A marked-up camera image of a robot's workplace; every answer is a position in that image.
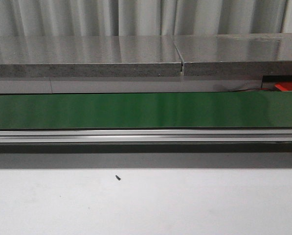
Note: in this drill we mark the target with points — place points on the grey stone shelf slab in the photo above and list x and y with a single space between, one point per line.
89 58

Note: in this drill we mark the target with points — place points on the green conveyor belt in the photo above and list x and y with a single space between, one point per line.
146 110

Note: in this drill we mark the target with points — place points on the aluminium conveyor frame rail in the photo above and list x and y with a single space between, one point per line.
148 135

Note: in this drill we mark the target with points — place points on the red plastic tray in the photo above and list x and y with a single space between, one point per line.
284 86

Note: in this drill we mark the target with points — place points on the white pleated curtain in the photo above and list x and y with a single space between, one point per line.
143 17

